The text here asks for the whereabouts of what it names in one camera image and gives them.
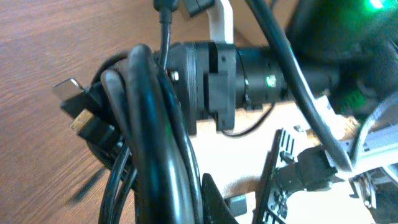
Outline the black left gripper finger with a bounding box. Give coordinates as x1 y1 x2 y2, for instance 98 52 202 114
201 173 238 224

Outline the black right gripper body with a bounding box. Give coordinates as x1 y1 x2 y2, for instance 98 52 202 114
167 42 237 136

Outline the black usb cable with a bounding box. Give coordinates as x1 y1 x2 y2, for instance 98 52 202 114
51 43 206 224

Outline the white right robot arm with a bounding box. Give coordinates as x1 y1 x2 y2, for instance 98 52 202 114
166 1 397 135

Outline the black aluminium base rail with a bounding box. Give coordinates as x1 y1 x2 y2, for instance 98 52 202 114
253 93 398 224

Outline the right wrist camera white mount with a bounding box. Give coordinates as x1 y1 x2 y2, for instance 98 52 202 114
180 0 234 44

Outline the black right camera cable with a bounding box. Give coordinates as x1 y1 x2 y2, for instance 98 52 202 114
154 0 354 172

